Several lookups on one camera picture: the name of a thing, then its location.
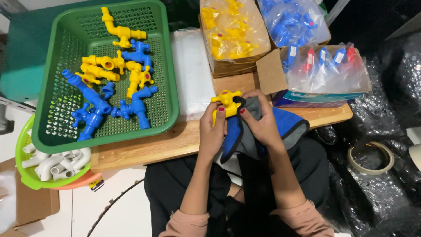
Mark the person's left hand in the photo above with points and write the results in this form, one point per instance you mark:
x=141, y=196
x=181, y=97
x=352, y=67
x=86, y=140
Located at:
x=210, y=131

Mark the person's right hand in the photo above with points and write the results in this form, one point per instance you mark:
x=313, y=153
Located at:
x=261, y=125

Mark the blue and grey cloth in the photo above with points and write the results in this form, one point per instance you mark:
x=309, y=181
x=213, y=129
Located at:
x=289, y=121

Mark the yellow tap with red cap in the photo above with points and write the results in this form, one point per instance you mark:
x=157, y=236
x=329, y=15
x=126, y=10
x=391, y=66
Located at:
x=228, y=98

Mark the blue printed carton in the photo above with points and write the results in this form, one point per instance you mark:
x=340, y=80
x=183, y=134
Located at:
x=312, y=98

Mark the stack of clear plastic bags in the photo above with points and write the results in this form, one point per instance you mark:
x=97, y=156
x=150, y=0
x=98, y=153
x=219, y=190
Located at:
x=192, y=72

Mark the person's black clothing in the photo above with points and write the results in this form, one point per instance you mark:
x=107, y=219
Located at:
x=171, y=184

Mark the cardboard box of packaged taps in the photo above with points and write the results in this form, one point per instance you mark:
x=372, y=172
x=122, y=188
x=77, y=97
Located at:
x=325, y=72

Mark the cardboard box of yellow taps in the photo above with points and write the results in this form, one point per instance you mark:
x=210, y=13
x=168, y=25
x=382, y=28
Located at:
x=233, y=36

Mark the beige tape roll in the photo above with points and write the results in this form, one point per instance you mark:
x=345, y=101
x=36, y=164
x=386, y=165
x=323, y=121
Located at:
x=353, y=164

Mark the cardboard box of blue taps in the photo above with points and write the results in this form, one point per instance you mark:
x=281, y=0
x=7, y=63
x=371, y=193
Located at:
x=292, y=23

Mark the blue plastic tap long spout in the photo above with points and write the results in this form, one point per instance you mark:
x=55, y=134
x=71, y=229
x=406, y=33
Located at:
x=90, y=95

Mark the yellow and black tag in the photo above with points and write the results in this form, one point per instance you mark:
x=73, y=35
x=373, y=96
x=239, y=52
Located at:
x=96, y=185

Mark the yellow plastic tap long spout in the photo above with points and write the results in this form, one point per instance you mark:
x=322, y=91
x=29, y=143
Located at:
x=121, y=32

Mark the orange plastic basket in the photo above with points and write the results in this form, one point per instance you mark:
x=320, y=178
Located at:
x=82, y=182

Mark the black bubble wrap sheet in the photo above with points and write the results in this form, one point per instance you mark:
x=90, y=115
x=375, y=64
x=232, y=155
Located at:
x=378, y=204

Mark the white rounded object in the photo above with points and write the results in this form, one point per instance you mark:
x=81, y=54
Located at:
x=415, y=151

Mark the pile of white pipe elbows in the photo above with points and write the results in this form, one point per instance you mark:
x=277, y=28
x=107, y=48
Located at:
x=56, y=164

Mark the large green perforated plastic basket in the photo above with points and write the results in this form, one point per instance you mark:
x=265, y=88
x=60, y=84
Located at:
x=65, y=36

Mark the flat brown cardboard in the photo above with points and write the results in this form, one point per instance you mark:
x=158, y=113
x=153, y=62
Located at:
x=36, y=204

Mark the lime green plastic basket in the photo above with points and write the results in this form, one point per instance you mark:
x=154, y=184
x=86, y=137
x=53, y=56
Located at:
x=24, y=174

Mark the grey metal bar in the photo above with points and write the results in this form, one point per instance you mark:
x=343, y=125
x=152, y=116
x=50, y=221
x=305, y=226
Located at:
x=16, y=104

